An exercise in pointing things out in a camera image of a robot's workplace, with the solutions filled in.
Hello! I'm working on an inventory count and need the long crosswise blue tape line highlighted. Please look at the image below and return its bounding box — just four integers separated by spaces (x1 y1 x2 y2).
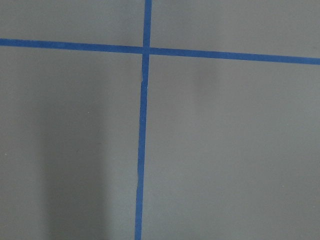
0 38 320 66

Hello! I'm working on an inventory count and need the lengthwise blue tape line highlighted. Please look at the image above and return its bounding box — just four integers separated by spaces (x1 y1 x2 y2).
134 0 152 240

